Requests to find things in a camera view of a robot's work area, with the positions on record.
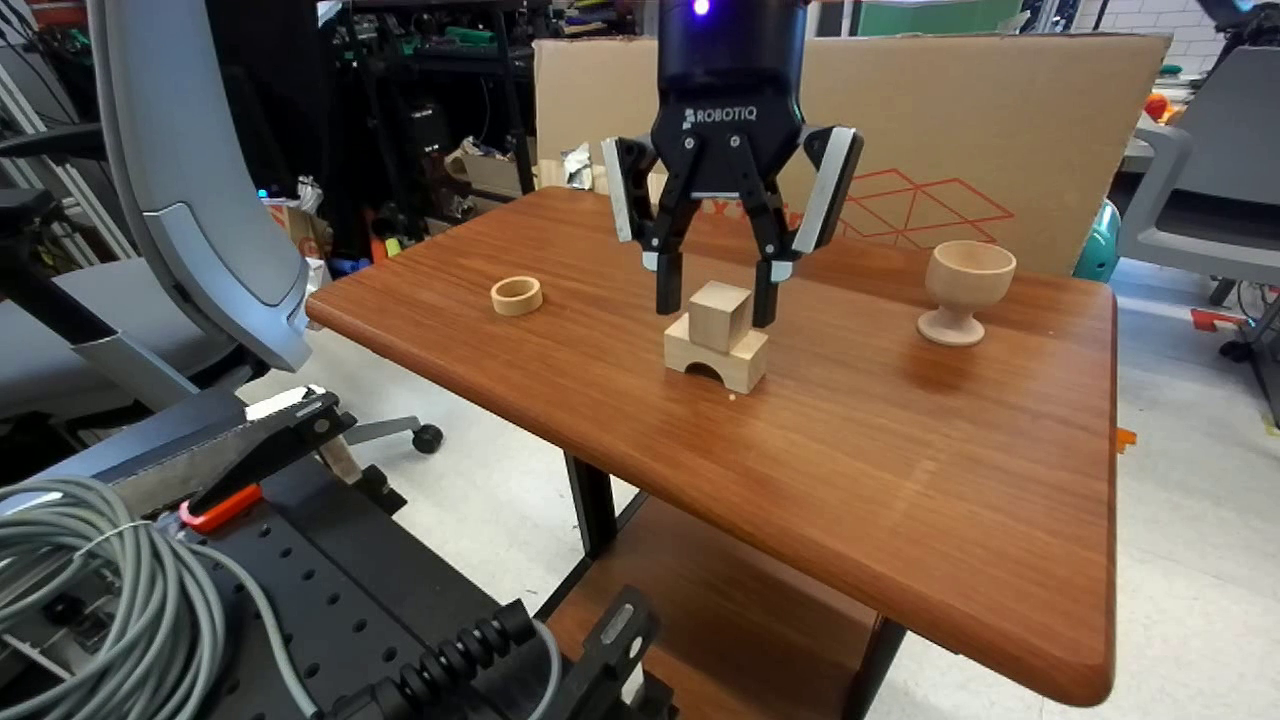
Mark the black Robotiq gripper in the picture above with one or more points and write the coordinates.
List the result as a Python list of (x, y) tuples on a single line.
[(730, 129)]

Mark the small wooden cube block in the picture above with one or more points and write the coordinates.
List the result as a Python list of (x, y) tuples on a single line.
[(716, 315)]

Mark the wooden bridge shaped block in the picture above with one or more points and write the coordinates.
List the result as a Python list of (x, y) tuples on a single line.
[(737, 370)]

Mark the wooden goblet cup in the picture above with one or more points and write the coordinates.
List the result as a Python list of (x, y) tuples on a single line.
[(961, 278)]

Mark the large cardboard sheet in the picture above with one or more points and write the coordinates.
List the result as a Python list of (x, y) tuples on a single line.
[(982, 136)]

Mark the teal exercise ball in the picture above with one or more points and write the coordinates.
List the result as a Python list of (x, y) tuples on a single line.
[(1100, 247)]

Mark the black orange clamp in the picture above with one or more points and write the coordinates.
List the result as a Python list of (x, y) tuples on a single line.
[(256, 454)]

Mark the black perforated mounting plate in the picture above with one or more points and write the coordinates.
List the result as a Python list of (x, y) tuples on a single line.
[(384, 631)]

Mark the grey office chair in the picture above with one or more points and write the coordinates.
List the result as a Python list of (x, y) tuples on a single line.
[(217, 291)]

